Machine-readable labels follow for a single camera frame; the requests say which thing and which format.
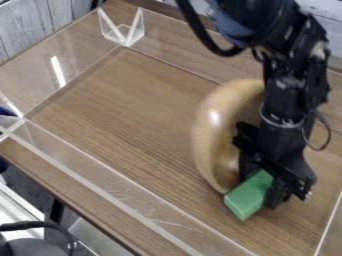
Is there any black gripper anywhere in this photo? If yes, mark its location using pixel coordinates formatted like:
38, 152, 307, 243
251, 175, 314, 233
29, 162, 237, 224
232, 117, 316, 209

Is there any green rectangular block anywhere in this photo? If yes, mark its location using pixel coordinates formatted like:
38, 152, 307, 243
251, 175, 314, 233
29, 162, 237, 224
223, 170, 274, 221

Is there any brown wooden bowl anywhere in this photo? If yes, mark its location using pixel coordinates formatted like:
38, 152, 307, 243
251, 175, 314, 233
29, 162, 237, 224
191, 79, 264, 194

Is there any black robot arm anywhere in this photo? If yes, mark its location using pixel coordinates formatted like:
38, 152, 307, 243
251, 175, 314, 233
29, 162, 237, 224
176, 0, 330, 208

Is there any black table leg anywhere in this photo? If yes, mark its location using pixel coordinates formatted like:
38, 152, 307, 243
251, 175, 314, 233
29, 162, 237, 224
49, 199, 64, 224

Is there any blue object at edge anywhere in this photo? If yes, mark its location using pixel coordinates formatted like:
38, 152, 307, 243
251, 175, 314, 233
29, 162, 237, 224
0, 106, 16, 117

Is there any clear acrylic tray wall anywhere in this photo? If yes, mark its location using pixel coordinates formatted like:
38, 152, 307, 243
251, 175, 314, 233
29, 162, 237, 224
0, 1, 342, 256

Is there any clear acrylic corner bracket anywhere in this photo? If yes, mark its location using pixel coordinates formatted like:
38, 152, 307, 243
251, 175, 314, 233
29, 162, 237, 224
96, 8, 145, 47

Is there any black cable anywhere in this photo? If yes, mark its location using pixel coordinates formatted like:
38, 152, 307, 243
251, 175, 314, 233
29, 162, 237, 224
0, 220, 78, 256

